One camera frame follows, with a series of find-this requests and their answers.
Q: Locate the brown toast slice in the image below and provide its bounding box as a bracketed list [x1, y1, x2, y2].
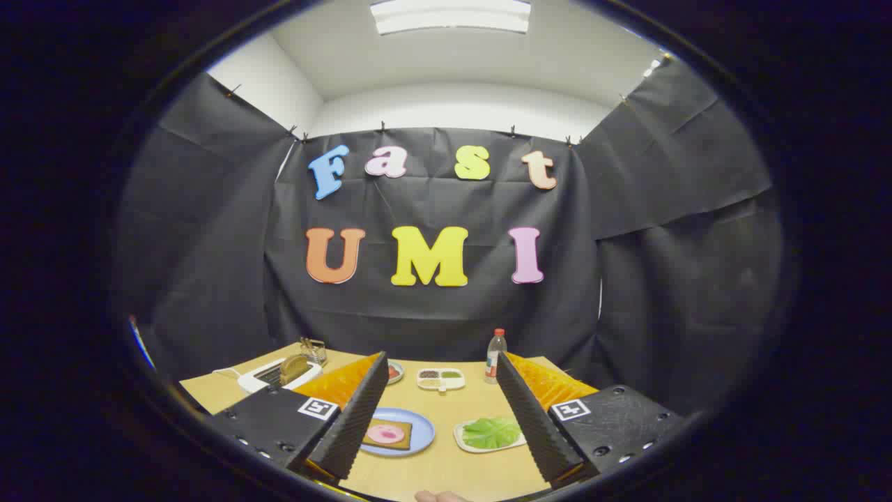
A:
[280, 353, 311, 386]

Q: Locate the white divided dish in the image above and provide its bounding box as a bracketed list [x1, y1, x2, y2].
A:
[417, 368, 466, 395]

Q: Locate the blue round plate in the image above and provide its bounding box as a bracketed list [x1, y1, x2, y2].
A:
[360, 407, 436, 458]

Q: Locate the white toaster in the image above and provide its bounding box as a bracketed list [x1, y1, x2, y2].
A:
[237, 356, 323, 395]

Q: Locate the green lettuce leaf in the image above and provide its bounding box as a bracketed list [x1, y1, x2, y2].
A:
[462, 417, 522, 450]

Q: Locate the brown bread slice with ham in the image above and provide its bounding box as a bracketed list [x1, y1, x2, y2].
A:
[362, 418, 413, 451]

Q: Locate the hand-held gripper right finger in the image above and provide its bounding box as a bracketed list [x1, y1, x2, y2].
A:
[496, 351, 687, 489]

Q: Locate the clear water bottle red cap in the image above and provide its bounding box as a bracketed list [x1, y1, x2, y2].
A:
[485, 328, 508, 385]

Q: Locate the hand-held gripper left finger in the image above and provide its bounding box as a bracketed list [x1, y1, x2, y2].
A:
[206, 351, 390, 485]

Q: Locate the ceiling light panel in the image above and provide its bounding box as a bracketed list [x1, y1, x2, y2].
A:
[369, 0, 532, 36]

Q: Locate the white square plate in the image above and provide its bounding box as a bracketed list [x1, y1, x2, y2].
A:
[453, 417, 528, 454]

